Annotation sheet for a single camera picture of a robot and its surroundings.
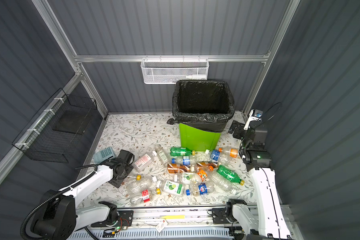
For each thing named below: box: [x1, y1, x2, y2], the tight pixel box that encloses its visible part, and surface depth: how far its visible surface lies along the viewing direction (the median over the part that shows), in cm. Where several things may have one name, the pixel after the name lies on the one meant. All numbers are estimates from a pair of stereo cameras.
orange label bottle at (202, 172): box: [197, 165, 214, 182], surface depth 85 cm
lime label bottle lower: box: [156, 180, 185, 196], surface depth 82 cm
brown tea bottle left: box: [167, 163, 191, 174], surface depth 88 cm
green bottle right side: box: [216, 164, 245, 186], surface depth 84 cm
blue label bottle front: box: [185, 183, 215, 196], surface depth 80 cm
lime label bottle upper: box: [174, 172, 201, 184], surface depth 85 cm
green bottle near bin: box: [169, 146, 196, 157], surface depth 96 cm
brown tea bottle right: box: [196, 161, 219, 168], surface depth 89 cm
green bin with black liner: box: [167, 79, 235, 152], surface depth 83 cm
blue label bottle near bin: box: [205, 149, 226, 163], surface depth 93 cm
